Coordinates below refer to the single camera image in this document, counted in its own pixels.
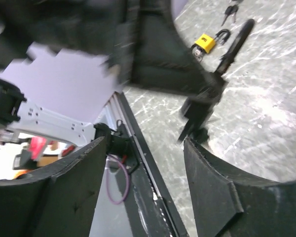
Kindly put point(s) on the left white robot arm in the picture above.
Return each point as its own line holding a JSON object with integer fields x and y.
{"x": 61, "y": 60}

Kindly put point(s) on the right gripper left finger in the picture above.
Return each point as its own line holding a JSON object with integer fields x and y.
{"x": 57, "y": 200}

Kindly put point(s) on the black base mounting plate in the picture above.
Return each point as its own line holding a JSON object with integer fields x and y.
{"x": 150, "y": 209}

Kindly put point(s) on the black-headed key bunch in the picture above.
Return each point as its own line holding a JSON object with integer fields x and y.
{"x": 230, "y": 10}

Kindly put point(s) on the black padlock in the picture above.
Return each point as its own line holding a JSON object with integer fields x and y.
{"x": 197, "y": 110}

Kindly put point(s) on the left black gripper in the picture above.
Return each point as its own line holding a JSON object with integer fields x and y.
{"x": 146, "y": 53}

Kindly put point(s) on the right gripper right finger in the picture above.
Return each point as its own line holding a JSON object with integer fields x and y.
{"x": 230, "y": 202}

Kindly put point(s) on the yellow padlock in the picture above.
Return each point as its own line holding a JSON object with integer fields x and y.
{"x": 205, "y": 43}

